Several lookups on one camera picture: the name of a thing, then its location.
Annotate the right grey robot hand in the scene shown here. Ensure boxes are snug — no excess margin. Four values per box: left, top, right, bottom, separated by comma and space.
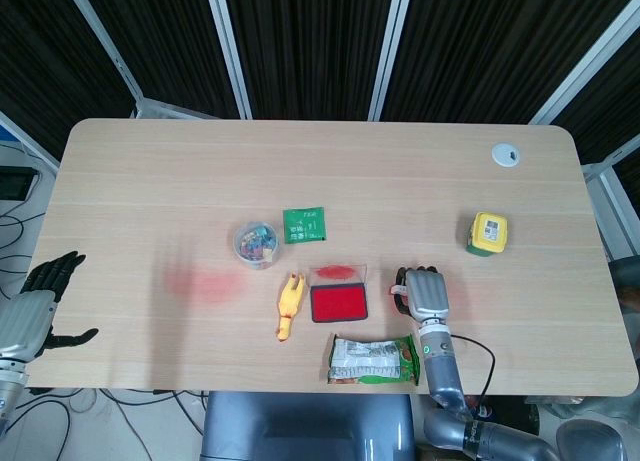
393, 265, 450, 325

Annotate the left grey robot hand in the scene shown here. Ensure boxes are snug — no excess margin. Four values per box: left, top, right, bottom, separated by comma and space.
0, 250, 100, 362

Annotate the green silver snack packet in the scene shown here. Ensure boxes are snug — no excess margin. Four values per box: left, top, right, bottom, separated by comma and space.
326, 333, 421, 386

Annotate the green tub with yellow lid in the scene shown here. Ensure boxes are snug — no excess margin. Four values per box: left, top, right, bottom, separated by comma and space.
465, 211, 510, 257

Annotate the red ink pad case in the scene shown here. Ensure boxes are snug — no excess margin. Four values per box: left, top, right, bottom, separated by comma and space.
308, 263, 371, 324

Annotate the yellow rubber chicken toy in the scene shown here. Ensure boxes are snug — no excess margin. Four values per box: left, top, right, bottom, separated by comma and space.
273, 272, 307, 343

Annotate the green tea sachet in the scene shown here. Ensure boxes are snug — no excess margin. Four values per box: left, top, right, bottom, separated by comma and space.
282, 206, 328, 244

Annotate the clear jar of binder clips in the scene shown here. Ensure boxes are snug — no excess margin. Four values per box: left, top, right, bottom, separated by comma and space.
232, 220, 282, 270

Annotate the blue-grey robot torso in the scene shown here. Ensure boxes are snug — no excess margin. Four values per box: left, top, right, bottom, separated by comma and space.
199, 391, 417, 461

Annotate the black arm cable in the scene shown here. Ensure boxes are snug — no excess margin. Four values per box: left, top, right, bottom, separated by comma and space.
451, 334, 497, 398

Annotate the white desk cable grommet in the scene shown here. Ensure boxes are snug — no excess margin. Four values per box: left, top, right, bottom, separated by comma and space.
491, 143, 522, 168

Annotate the white partition post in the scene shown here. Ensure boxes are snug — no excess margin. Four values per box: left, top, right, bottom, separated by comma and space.
62, 0, 146, 105
203, 0, 253, 120
528, 0, 640, 126
368, 0, 417, 122

